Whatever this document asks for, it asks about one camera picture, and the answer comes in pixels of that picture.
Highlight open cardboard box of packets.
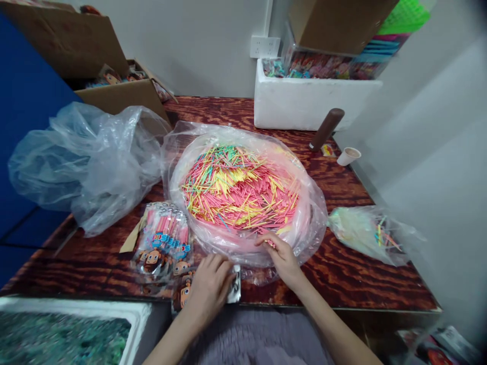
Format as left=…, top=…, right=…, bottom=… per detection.
left=73, top=58, right=179, bottom=127

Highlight foam box of green bits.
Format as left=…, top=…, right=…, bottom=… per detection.
left=0, top=296, right=154, bottom=365

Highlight monkey print packet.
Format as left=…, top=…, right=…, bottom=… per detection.
left=171, top=264, right=243, bottom=313

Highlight cardboard box on foam box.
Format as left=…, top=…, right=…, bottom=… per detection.
left=288, top=0, right=401, bottom=56

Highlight person's body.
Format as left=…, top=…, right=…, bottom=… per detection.
left=178, top=304, right=336, bottom=365

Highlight white paper cup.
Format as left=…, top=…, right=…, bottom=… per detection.
left=336, top=147, right=362, bottom=167

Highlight white foam box of packets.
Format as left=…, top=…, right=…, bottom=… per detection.
left=254, top=57, right=384, bottom=132

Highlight person's left fingers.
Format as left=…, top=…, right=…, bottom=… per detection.
left=205, top=253, right=237, bottom=296

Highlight white wall socket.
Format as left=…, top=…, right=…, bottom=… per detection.
left=249, top=34, right=282, bottom=59

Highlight person's right fingers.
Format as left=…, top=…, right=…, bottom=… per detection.
left=264, top=232, right=294, bottom=256

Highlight brown cylinder bottle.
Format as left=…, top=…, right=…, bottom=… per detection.
left=308, top=107, right=346, bottom=153

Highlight crumpled clear plastic bag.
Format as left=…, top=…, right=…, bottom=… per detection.
left=7, top=101, right=172, bottom=239

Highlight person's right hand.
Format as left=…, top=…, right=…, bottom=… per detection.
left=254, top=232, right=307, bottom=293

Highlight pile of coloured sticks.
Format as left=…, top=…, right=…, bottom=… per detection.
left=180, top=143, right=302, bottom=235

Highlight pile of printed packets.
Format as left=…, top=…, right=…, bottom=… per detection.
left=397, top=325, right=484, bottom=365

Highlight stack of filled monkey packets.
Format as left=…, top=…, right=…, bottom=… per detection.
left=130, top=201, right=195, bottom=297

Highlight blue panel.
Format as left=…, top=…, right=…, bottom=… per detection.
left=0, top=11, right=85, bottom=290

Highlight person's left hand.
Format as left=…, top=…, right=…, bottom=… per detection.
left=182, top=253, right=237, bottom=324

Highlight brown cardboard scrap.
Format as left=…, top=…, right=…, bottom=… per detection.
left=118, top=218, right=145, bottom=254

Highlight large brown cardboard box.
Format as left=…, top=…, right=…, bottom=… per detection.
left=0, top=0, right=131, bottom=81

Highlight small bag of sticks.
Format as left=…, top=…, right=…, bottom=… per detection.
left=326, top=205, right=428, bottom=268

